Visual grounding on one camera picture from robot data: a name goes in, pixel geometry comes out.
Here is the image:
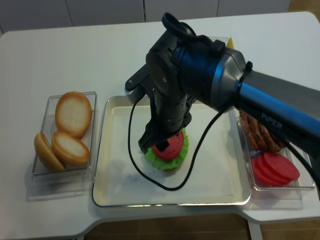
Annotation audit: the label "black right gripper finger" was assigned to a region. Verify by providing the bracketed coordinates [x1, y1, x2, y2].
[156, 140, 169, 152]

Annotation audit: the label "black camera cable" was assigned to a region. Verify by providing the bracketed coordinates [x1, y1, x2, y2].
[127, 12, 320, 192]

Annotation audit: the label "clear bun container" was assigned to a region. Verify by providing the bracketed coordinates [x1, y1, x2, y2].
[25, 91, 97, 202]

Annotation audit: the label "middle bun half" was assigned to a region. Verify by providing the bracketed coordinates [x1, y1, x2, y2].
[51, 131, 90, 166]

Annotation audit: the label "clear patty tomato container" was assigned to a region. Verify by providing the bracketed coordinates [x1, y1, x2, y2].
[233, 110, 316, 210]

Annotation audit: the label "yellow cheese slices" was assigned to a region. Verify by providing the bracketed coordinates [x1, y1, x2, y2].
[226, 37, 235, 49]

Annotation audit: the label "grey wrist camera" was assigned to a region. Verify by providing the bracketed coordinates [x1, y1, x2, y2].
[124, 65, 150, 104]

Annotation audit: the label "green lettuce leaf on bun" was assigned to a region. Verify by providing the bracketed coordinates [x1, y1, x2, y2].
[144, 128, 189, 171]

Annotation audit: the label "red tomato slice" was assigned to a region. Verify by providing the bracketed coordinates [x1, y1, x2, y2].
[152, 131, 184, 162]

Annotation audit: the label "bottom burger bun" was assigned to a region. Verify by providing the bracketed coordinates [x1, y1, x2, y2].
[163, 167, 180, 172]

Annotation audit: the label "white parchment paper sheet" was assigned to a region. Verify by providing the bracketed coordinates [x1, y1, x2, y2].
[106, 104, 233, 205]

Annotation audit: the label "large upright bun half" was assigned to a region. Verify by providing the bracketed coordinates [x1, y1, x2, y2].
[55, 91, 93, 138]

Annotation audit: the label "brown meat patties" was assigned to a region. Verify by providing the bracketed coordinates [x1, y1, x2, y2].
[239, 110, 285, 153]

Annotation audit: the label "leftmost bun half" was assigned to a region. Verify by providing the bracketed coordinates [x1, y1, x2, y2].
[34, 132, 66, 172]

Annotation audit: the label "white metal baking tray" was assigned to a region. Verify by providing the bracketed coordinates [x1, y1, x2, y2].
[92, 96, 251, 207]

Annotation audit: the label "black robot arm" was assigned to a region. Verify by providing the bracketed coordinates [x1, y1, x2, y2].
[138, 13, 320, 160]

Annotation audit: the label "red tomato slices stack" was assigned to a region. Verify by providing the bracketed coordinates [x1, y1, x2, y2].
[251, 152, 300, 187]

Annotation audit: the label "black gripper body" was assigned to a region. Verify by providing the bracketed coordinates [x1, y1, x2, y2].
[138, 88, 193, 154]

